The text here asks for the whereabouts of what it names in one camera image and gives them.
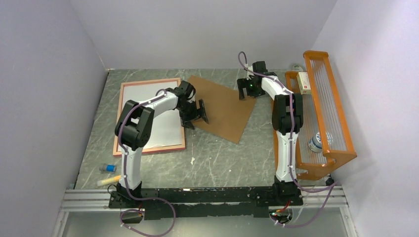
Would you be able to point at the blue capped small bottle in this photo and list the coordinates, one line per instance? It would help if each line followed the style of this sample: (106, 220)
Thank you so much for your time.
(107, 168)

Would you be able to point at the white blue can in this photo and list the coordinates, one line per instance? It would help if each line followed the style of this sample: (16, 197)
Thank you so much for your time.
(315, 143)

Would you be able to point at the brown frame backing board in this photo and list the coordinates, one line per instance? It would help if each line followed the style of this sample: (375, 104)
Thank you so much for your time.
(227, 114)

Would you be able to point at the small white red box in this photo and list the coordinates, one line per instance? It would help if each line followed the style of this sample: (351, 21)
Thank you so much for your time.
(304, 83)

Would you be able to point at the yellow orange marker tube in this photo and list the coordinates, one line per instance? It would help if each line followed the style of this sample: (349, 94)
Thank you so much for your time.
(108, 181)

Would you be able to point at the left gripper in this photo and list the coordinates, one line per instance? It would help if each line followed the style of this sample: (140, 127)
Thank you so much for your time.
(186, 120)

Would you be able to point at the orange wooden rack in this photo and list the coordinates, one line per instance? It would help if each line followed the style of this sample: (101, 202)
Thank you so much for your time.
(322, 112)

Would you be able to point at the white round wall object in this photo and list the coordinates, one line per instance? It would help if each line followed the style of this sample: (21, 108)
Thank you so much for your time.
(297, 68)

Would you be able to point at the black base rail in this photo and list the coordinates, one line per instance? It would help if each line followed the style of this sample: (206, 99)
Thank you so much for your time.
(202, 202)

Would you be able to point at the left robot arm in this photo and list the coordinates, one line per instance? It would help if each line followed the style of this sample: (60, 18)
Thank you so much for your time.
(134, 128)

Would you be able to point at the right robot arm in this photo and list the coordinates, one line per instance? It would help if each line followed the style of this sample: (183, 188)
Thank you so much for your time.
(287, 120)

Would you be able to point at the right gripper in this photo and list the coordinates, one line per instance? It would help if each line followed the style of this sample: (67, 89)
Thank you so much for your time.
(244, 83)

